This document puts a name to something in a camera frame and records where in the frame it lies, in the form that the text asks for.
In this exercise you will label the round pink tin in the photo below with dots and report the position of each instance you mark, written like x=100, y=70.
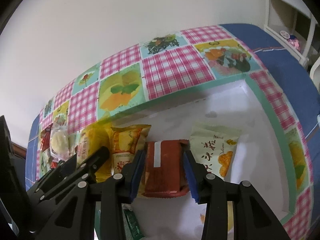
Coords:
x=284, y=33

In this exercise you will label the checkered fruit-print tablecloth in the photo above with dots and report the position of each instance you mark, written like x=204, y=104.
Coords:
x=282, y=62

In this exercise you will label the pink toy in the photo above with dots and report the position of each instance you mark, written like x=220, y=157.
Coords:
x=293, y=42

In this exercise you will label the cream packet with ink print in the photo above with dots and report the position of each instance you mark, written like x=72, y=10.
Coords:
x=215, y=150

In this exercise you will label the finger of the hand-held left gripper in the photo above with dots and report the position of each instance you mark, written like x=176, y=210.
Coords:
x=66, y=165
x=100, y=157

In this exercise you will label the yellow bread packet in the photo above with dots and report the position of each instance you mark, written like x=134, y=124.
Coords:
x=91, y=140

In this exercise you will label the pink checkered fruit tablecloth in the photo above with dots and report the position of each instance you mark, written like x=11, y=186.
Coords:
x=170, y=67

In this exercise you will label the large white bun packet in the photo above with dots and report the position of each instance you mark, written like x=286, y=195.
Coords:
x=58, y=142

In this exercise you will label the small red snack packet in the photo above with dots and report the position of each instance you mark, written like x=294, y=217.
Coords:
x=45, y=138

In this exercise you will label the brown wooden frame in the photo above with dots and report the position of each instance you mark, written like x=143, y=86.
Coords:
x=20, y=151

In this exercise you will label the dark red white-striped packet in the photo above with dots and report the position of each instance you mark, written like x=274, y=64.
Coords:
x=165, y=175

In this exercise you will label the white shelf unit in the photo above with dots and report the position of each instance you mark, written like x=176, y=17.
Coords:
x=270, y=12

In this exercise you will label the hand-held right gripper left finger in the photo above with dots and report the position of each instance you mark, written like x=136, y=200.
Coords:
x=138, y=175

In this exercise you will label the beige orange roll packet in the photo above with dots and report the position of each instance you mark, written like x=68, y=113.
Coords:
x=125, y=150

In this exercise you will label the white box with teal rim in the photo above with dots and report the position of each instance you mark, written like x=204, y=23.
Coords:
x=250, y=130

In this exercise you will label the green snack packet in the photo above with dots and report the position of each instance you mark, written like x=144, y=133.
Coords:
x=133, y=226

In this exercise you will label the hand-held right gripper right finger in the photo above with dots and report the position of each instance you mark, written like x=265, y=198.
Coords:
x=192, y=177

